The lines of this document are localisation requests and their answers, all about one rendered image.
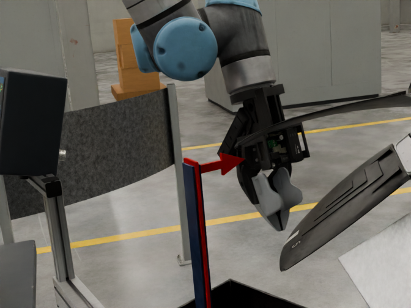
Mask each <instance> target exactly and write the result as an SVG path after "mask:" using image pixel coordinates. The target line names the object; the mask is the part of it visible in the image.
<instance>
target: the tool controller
mask: <svg viewBox="0 0 411 308"><path fill-rule="evenodd" d="M67 83H68V81H67V78H65V77H61V76H56V75H51V74H47V73H42V72H38V71H33V70H25V69H20V68H11V67H3V66H0V175H17V176H19V178H20V179H23V180H27V179H28V178H29V176H33V177H36V176H41V175H42V176H44V177H46V175H47V174H53V175H54V176H56V175H57V167H58V164H59V161H64V160H65V158H66V151H65V150H60V146H61V136H62V125H63V119H64V109H65V99H66V93H67Z"/></svg>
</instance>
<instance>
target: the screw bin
mask: <svg viewBox="0 0 411 308"><path fill-rule="evenodd" d="M211 291H212V304H213V308H307V307H305V306H302V305H299V304H297V303H294V302H292V301H288V300H286V299H284V298H280V297H279V296H275V295H273V294H270V293H267V292H265V291H262V290H260V289H257V288H254V287H252V286H249V285H247V284H243V283H241V282H238V281H236V280H233V279H228V280H226V281H224V282H223V283H221V284H219V285H217V286H216V287H213V288H211ZM177 308H196V303H195V298H193V299H192V300H190V301H188V302H186V303H185V304H182V305H181V306H179V307H177Z"/></svg>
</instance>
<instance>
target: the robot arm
mask: <svg viewBox="0 0 411 308"><path fill-rule="evenodd" d="M122 2H123V3H124V6H125V7H126V9H127V10H128V12H129V14H130V16H131V18H132V19H133V21H134V24H133V25H132V26H131V28H130V35H131V40H132V44H133V49H134V52H135V56H136V61H137V64H138V68H139V70H140V71H141V72H143V73H152V72H162V73H163V74H165V75H166V76H167V77H169V78H172V79H175V80H179V81H194V80H197V79H199V78H202V77H203V76H204V75H206V74H207V73H208V72H209V71H210V70H211V69H212V67H213V65H214V63H215V61H216V59H217V57H218V58H219V61H220V65H221V71H222V74H223V79H224V84H225V87H226V92H227V94H229V95H231V96H230V100H231V105H240V104H243V107H242V108H239V110H238V111H237V113H236V115H235V117H234V119H233V121H232V124H231V126H230V128H229V130H228V132H227V134H226V136H225V138H224V140H223V142H222V144H221V146H220V148H219V150H218V152H217V154H218V156H219V157H220V153H224V154H227V155H232V156H236V157H239V158H244V159H245V160H243V161H242V162H241V163H240V164H238V165H237V166H236V169H237V178H238V181H239V184H240V186H241V188H242V189H243V191H244V193H245V194H246V196H247V197H248V198H249V200H250V202H251V203H252V204H253V205H254V206H255V207H256V209H257V211H258V212H259V213H260V214H261V216H262V217H263V218H264V219H265V220H266V221H267V222H268V223H269V224H270V225H271V226H272V227H273V228H274V229H275V230H276V231H278V232H280V231H282V230H285V228H286V225H287V222H288V219H289V212H290V208H292V207H294V206H296V205H298V204H300V203H301V202H302V200H303V194H302V191H301V189H300V188H298V187H296V186H295V185H293V184H292V183H291V173H292V165H291V163H297V162H300V161H302V160H304V158H308V157H310V154H309V150H308V145H307V142H306V137H305V132H304V129H303V125H302V122H300V123H296V124H293V125H290V126H287V127H284V128H281V129H278V130H276V131H272V132H271V133H268V134H265V135H263V136H261V137H259V138H256V139H254V140H252V141H250V142H247V143H246V144H243V145H238V143H239V142H240V141H242V140H244V139H245V138H247V137H248V136H250V135H252V134H254V133H256V132H258V131H260V130H262V129H264V128H267V127H269V126H271V125H274V124H276V123H279V122H282V121H285V118H284V113H283V109H282V105H281V100H280V96H279V95H281V94H283V93H285V91H284V87H283V84H278V85H273V84H274V83H275V82H276V77H275V72H274V69H273V64H272V60H271V57H270V51H269V48H268V43H267V39H266V36H265V31H264V26H263V23H262V18H261V16H262V13H261V11H260V9H259V5H258V3H257V0H205V7H203V8H201V9H197V10H196V8H195V6H194V4H193V2H192V0H122ZM298 133H301V134H302V138H303V143H304V146H305V150H302V149H301V146H300V141H299V138H298ZM261 169H262V170H263V171H265V170H271V169H273V171H272V172H271V174H270V175H269V176H268V177H267V176H266V175H265V174H264V173H260V174H258V173H259V172H260V170H261Z"/></svg>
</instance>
